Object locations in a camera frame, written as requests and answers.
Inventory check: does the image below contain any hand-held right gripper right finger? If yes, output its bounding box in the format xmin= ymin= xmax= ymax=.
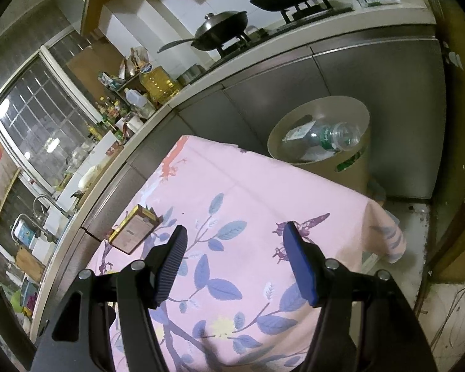
xmin=284 ymin=222 xmax=438 ymax=372

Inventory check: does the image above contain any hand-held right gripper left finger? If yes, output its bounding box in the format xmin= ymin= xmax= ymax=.
xmin=31 ymin=225 xmax=188 ymax=372

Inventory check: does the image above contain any brown box with yellow edge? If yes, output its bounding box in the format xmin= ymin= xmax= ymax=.
xmin=108 ymin=205 xmax=162 ymax=255

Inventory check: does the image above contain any beige round bin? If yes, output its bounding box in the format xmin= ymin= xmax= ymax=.
xmin=267 ymin=95 xmax=371 ymax=199

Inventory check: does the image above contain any clear plastic bottle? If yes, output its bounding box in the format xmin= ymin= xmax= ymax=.
xmin=285 ymin=121 xmax=361 ymax=153

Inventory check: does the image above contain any pink floral tablecloth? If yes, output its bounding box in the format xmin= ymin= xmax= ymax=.
xmin=87 ymin=135 xmax=407 ymax=372

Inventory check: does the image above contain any white radish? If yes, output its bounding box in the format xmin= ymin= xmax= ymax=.
xmin=78 ymin=165 xmax=101 ymax=190

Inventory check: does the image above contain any wooden cutting board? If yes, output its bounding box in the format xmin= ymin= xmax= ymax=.
xmin=15 ymin=246 xmax=47 ymax=282

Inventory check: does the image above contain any curved steel faucet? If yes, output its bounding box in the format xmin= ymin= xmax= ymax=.
xmin=33 ymin=195 xmax=68 ymax=218

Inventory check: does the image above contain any blue label detergent bottle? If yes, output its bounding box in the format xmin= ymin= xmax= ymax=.
xmin=17 ymin=221 xmax=42 ymax=247

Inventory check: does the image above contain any green plastic bowl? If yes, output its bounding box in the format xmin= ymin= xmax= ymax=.
xmin=10 ymin=290 xmax=29 ymax=315

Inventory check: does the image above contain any square steel faucet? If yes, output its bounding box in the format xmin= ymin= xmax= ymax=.
xmin=11 ymin=213 xmax=43 ymax=249

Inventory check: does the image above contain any row of condiment bottles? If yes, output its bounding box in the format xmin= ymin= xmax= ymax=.
xmin=95 ymin=97 xmax=130 ymax=141

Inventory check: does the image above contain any white plastic jug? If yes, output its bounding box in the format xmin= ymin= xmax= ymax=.
xmin=125 ymin=89 xmax=156 ymax=119

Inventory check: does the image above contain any yellow cooking oil bottle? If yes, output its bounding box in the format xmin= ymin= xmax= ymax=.
xmin=140 ymin=66 xmax=181 ymax=105

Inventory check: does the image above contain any steel kitchen cabinet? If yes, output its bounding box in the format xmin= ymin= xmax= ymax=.
xmin=35 ymin=0 xmax=447 ymax=342

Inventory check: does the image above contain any barred window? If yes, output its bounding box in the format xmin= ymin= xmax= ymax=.
xmin=0 ymin=46 xmax=102 ymax=191

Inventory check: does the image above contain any small steel pot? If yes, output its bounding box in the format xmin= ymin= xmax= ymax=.
xmin=178 ymin=64 xmax=202 ymax=86

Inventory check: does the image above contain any pile of food bags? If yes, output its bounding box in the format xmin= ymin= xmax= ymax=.
xmin=99 ymin=46 xmax=153 ymax=86

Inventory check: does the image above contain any wok with steel lid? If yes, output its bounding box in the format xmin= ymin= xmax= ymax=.
xmin=157 ymin=10 xmax=249 ymax=53

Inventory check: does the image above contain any gas stove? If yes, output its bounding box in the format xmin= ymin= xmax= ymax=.
xmin=217 ymin=0 xmax=353 ymax=61

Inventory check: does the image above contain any thin cable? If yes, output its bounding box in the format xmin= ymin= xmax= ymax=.
xmin=430 ymin=275 xmax=465 ymax=354

